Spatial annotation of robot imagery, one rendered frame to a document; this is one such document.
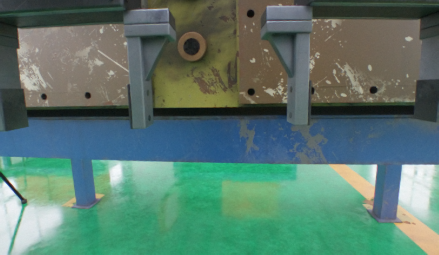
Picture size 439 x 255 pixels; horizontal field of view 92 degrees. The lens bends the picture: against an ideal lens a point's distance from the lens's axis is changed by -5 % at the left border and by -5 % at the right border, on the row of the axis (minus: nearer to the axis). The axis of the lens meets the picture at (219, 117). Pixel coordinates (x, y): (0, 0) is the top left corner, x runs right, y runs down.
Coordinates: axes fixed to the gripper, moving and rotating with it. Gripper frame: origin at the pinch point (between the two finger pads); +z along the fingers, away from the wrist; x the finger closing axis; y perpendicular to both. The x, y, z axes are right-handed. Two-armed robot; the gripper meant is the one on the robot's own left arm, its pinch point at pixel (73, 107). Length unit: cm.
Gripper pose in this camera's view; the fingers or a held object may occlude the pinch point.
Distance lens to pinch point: 25.3
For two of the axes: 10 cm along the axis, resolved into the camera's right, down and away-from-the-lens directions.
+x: -10.0, 0.2, 0.1
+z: 0.2, 9.9, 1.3
